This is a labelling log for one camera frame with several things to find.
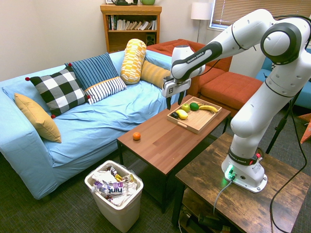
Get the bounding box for wooden bookshelf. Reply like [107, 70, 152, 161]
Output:
[100, 3, 163, 53]

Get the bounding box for wooden serving tray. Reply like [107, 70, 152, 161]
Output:
[166, 96, 223, 134]

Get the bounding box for white navy striped pillow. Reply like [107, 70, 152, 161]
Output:
[84, 76, 127, 105]

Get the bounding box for rustic brown side table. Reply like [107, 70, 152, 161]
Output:
[171, 132, 311, 233]

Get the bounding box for yellow patterned bolster pillow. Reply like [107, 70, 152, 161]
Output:
[120, 38, 147, 85]

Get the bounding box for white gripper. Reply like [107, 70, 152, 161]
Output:
[162, 76, 191, 110]

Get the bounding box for orange sectional sofa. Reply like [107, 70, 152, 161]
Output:
[146, 38, 264, 117]

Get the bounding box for black cylinder under table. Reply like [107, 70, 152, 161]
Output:
[198, 213, 225, 229]

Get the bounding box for light blue sofa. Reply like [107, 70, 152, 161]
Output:
[0, 50, 180, 201]

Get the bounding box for white shade floor lamp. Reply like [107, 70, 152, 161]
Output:
[190, 2, 213, 44]

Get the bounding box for orange paper object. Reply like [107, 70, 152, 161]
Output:
[297, 113, 311, 145]

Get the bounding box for white trash bin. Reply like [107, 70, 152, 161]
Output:
[84, 160, 144, 233]

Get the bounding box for brown window blinds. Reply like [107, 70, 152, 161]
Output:
[210, 0, 311, 32]

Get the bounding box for mustard striped pillow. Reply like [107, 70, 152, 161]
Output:
[140, 60, 172, 88]

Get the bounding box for crumpled hint bottle wrapper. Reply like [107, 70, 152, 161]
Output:
[91, 181, 129, 198]

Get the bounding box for teal sofa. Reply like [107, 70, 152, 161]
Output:
[255, 48, 311, 110]

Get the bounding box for yellow banana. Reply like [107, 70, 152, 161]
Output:
[197, 103, 218, 114]

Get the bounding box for black white checkered pillow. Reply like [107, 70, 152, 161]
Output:
[25, 66, 91, 119]

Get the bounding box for reddish wooden coffee table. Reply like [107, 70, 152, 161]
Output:
[116, 94, 231, 214]

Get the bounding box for black camera stand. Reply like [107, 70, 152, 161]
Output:
[265, 89, 303, 155]

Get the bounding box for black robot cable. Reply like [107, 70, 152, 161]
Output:
[269, 15, 311, 233]

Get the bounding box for blue striped pillow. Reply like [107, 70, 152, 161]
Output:
[64, 52, 120, 91]

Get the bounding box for plain mustard pillow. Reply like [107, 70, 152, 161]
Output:
[14, 93, 62, 144]

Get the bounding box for yellow lemon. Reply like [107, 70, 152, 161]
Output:
[175, 109, 189, 120]

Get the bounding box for grey cable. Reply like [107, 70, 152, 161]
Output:
[213, 178, 234, 216]

